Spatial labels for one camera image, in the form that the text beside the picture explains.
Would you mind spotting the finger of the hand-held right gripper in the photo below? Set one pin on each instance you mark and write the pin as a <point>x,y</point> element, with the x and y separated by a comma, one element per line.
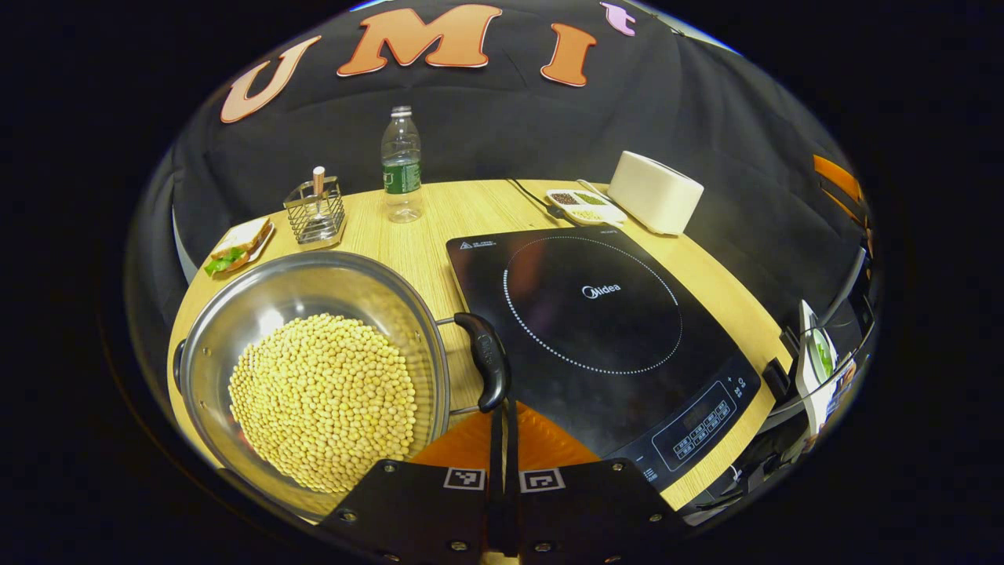
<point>831,169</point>

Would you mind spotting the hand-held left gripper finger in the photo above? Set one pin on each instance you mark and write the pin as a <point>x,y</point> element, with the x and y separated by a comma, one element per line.
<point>495,447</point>
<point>511,447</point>

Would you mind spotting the black induction cooktop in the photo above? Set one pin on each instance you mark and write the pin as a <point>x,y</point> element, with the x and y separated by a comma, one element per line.
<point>588,337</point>

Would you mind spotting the pile of yellow soybeans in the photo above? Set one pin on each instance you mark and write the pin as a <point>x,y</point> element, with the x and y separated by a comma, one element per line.
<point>321,400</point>

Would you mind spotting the stainless steel pot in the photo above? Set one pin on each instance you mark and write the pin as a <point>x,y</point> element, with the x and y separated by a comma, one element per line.
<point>314,282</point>

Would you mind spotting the white toaster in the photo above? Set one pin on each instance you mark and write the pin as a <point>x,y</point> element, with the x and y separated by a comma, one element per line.
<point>655,192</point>

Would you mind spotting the white and green device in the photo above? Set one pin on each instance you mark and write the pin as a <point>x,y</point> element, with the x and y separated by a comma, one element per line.
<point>820,353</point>

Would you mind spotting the white divided spice dish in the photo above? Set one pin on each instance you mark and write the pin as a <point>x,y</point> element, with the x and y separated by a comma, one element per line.
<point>584,205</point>

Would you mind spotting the clear plastic water bottle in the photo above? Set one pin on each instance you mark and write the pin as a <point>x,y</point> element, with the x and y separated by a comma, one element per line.
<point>401,176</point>

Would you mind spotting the black backdrop cloth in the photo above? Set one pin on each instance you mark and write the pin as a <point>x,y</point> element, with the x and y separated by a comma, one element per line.
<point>510,125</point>

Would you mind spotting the sandwich with lettuce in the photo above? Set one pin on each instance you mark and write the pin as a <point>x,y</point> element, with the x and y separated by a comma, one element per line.
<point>239,251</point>

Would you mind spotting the small white plate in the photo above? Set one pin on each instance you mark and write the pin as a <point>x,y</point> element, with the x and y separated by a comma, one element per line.
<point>235,233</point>

